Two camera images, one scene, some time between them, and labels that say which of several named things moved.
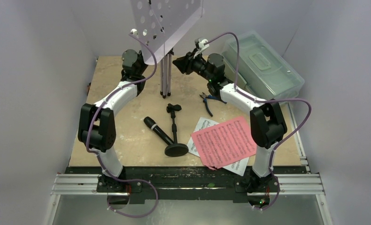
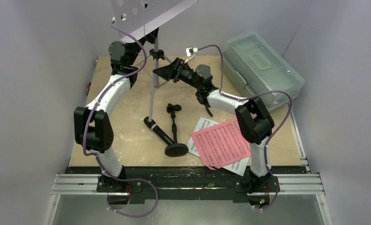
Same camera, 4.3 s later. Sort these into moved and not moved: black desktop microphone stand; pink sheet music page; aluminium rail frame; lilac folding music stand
Moved: lilac folding music stand
Not moved: pink sheet music page; aluminium rail frame; black desktop microphone stand
